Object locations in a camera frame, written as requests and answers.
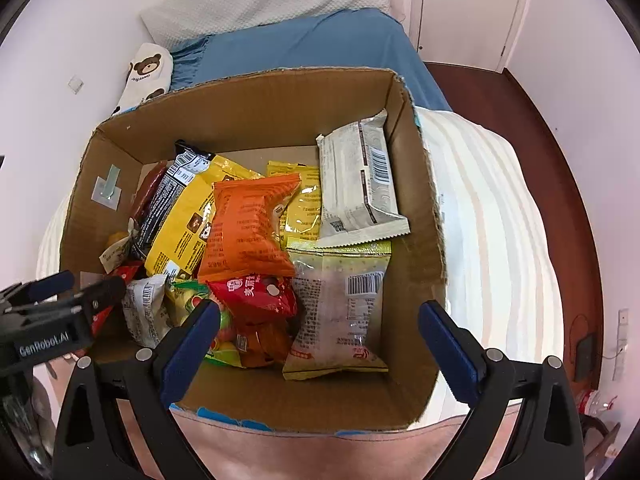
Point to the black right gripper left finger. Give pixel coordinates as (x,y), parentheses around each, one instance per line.
(92,441)

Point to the pink cat print blanket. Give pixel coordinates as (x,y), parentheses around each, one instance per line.
(233,452)

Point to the white crinkled small packet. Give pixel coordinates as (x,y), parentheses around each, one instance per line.
(146,316)

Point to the green fruit candy packet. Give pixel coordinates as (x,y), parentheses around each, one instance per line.
(182,297)

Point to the bear print white pillow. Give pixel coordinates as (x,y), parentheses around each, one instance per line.
(149,76)

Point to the white grey snack packet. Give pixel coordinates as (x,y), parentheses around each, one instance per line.
(358,199)

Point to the small yellow snack packet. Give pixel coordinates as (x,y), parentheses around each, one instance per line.
(302,216)

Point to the blue bed sheet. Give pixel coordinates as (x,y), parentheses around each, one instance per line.
(349,38)

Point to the black wall socket plug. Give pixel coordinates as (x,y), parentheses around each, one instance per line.
(585,357)

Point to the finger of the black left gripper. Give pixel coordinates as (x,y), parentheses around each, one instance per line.
(95,294)
(25,294)

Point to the brown round candy wrapper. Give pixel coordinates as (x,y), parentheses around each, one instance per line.
(118,248)

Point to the white door with handle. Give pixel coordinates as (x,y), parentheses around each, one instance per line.
(471,33)

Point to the clear yellow top snack bag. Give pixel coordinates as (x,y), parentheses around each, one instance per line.
(340,290)

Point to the grey white pillow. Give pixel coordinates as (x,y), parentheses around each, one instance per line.
(270,0)

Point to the small orange snack packet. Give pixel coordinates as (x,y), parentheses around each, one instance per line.
(263,345)

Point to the cardboard box blue outside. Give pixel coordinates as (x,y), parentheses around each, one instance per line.
(275,110)

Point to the red spicy strip packet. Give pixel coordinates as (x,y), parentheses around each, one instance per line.
(112,294)

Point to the dark red snack packet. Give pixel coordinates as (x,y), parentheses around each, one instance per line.
(146,191)

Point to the yellow black snack bag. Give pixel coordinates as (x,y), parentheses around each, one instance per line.
(174,233)

